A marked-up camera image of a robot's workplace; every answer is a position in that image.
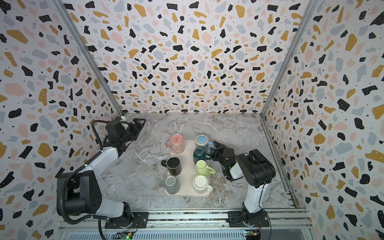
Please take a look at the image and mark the black mug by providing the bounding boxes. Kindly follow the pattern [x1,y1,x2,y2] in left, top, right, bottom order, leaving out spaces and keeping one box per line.
[161,157,182,176]

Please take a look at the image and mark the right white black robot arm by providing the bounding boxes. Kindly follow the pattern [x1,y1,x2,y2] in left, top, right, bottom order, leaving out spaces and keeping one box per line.
[211,141,276,228]

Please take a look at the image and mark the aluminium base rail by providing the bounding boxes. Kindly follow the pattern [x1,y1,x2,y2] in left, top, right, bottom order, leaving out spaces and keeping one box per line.
[56,208,319,240]

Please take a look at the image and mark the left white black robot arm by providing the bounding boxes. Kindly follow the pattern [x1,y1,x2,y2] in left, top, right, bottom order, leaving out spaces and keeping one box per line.
[57,117,146,229]

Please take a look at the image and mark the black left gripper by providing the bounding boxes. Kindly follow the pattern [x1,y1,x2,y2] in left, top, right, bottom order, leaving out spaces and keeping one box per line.
[119,118,144,144]

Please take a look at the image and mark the right corner aluminium post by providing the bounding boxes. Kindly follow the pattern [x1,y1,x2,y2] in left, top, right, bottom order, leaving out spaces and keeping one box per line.
[261,0,319,119]

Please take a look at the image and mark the left corner aluminium post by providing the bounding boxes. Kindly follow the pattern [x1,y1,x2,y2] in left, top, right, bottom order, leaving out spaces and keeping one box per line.
[52,1,124,116]

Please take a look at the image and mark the left green circuit board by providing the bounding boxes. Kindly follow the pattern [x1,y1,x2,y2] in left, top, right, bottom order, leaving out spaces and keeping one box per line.
[113,231,135,240]

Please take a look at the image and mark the right circuit board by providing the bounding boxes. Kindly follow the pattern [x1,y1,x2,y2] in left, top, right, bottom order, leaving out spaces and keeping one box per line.
[245,230,261,240]

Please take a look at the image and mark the beige plastic tray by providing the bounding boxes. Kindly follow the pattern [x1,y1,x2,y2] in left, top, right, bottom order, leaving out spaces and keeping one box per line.
[163,140,212,198]

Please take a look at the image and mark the white mug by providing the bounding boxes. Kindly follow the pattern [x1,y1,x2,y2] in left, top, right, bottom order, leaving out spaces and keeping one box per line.
[193,175,214,195]

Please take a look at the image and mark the corner aluminium post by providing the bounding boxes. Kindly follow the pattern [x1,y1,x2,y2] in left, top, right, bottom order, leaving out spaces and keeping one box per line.
[261,0,319,119]
[52,1,124,116]

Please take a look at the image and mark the light green mug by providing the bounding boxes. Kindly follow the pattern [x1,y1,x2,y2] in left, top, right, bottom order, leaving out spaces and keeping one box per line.
[196,160,216,178]

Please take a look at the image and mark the dark teal mug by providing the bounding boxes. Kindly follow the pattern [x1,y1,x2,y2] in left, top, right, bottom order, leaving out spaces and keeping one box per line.
[193,147,212,165]

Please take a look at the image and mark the grey mug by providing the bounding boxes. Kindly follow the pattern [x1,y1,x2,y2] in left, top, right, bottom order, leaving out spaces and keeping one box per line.
[161,176,181,196]

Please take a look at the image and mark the light blue butterfly mug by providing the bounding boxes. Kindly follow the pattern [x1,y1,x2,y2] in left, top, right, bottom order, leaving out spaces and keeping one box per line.
[195,135,215,155]

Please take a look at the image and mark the pink ghost pattern mug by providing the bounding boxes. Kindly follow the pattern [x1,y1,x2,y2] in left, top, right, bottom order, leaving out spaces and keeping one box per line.
[165,134,185,154]

